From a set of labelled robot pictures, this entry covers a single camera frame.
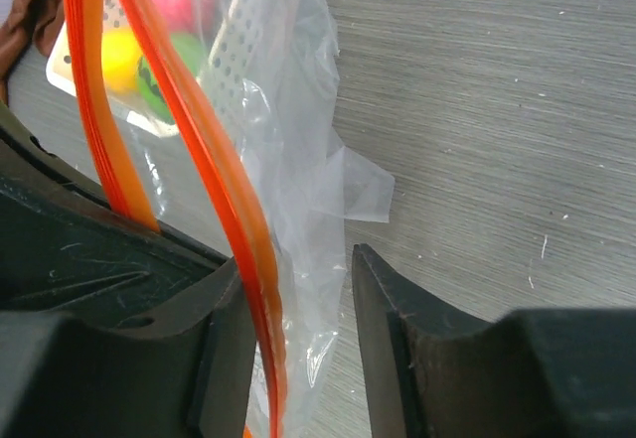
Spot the brown cloth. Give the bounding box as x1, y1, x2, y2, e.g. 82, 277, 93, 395
1, 0, 65, 105

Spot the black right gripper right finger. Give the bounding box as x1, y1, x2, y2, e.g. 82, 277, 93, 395
352, 244, 635, 437

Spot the yellow lemon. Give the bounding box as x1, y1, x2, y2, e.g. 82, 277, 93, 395
101, 27, 142, 94

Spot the clear orange zip bag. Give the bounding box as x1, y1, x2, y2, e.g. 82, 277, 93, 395
74, 0, 395, 437

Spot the white perforated plastic basket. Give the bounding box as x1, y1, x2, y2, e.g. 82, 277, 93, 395
46, 0, 270, 140

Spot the green striped ball fruit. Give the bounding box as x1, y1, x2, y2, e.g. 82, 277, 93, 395
136, 33, 208, 126

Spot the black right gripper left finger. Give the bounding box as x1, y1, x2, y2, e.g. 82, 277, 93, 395
1, 110, 255, 437

